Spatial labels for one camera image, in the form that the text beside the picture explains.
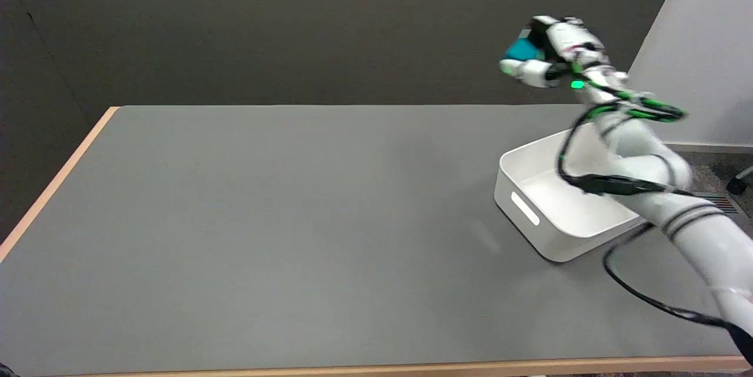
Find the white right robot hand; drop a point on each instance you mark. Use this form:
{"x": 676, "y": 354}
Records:
{"x": 563, "y": 47}

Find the blue wooden cube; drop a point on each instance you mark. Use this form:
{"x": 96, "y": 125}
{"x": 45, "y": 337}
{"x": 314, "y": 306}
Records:
{"x": 523, "y": 49}

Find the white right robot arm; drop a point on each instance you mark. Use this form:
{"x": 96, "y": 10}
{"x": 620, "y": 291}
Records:
{"x": 665, "y": 189}

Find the white plastic box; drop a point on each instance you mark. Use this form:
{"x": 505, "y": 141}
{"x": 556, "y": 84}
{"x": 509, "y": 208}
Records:
{"x": 559, "y": 206}

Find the floor vent grille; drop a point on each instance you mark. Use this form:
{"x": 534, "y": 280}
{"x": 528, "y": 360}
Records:
{"x": 720, "y": 203}

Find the black chair caster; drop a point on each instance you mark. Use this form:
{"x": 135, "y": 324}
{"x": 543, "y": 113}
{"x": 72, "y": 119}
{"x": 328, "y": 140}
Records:
{"x": 739, "y": 182}

